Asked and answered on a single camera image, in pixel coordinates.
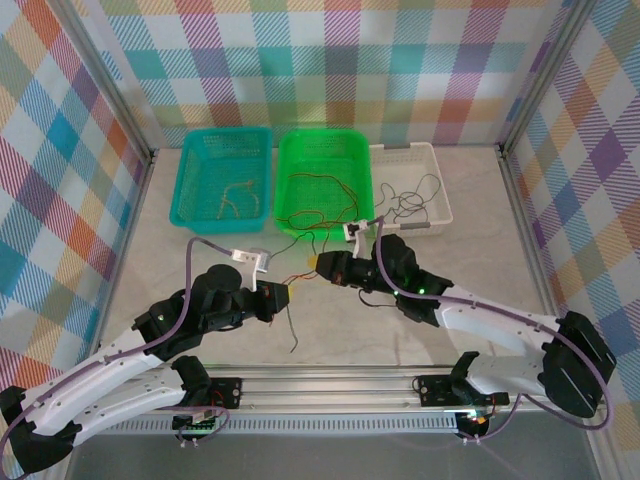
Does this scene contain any slotted grey cable duct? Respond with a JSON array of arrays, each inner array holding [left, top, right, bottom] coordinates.
[[77, 412, 461, 436]]

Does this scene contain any aluminium mounting rail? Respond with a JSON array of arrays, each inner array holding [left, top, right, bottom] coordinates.
[[54, 364, 609, 416]]

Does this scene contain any teal plastic basket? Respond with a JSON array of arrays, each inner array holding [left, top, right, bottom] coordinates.
[[168, 127, 275, 236]]

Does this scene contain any thin red wire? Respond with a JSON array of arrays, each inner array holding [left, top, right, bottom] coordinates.
[[276, 207, 364, 284], [286, 171, 361, 211]]

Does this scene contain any white plastic basket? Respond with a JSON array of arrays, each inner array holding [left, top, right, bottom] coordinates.
[[368, 141, 454, 237]]

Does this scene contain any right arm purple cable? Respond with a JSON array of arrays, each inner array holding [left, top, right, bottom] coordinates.
[[374, 217, 617, 444]]

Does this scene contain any green plastic basket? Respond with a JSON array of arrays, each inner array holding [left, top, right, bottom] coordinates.
[[272, 128, 376, 242]]

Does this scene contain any bundle of coloured wires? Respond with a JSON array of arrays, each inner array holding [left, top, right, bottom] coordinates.
[[216, 179, 262, 222]]

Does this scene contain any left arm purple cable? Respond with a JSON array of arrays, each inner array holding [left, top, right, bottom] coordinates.
[[0, 238, 236, 466]]

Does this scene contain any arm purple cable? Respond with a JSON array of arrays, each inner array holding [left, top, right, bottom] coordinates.
[[374, 217, 617, 444], [0, 238, 236, 466]]

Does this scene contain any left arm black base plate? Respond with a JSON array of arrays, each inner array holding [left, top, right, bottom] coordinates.
[[152, 377, 244, 412]]

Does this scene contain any aluminium frame post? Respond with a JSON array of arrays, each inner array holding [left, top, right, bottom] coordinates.
[[52, 0, 157, 164], [499, 0, 601, 156]]

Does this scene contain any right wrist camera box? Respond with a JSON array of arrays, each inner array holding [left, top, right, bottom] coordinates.
[[343, 219, 375, 260]]

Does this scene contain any aluminium frame floor rail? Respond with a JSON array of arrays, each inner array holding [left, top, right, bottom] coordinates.
[[497, 144, 621, 480], [42, 149, 159, 480]]

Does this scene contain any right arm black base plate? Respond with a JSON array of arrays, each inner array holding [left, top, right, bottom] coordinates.
[[417, 372, 511, 407]]

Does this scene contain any thin black wire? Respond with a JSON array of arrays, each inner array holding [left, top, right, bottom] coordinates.
[[389, 192, 431, 226], [377, 172, 444, 226], [271, 233, 312, 355]]

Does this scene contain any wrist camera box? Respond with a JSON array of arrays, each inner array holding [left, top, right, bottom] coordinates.
[[343, 219, 375, 260], [231, 248, 275, 292]]

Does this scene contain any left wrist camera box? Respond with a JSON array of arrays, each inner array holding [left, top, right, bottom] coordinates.
[[231, 248, 275, 292]]

